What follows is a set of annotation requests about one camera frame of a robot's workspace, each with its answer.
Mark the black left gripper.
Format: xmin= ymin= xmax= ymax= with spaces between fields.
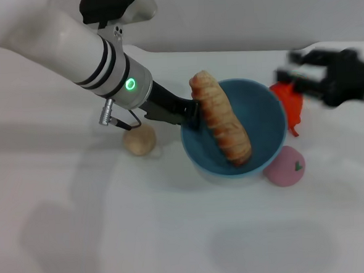
xmin=137 ymin=78 xmax=203 ymax=134

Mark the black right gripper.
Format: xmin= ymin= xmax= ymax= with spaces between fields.
xmin=274 ymin=46 xmax=364 ymax=112

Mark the orange striped bread loaf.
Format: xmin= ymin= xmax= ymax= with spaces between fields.
xmin=188 ymin=66 xmax=254 ymax=170

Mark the blue bowl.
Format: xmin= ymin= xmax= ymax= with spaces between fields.
xmin=178 ymin=75 xmax=290 ymax=182

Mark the red pear toy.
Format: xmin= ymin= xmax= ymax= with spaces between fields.
xmin=269 ymin=80 xmax=307 ymax=140

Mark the beige round bun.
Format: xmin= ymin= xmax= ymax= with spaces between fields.
xmin=122 ymin=123 xmax=158 ymax=159

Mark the pink apple toy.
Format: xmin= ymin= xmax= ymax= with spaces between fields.
xmin=261 ymin=144 xmax=307 ymax=188

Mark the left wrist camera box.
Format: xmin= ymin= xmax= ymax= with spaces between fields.
xmin=78 ymin=0 xmax=159 ymax=31

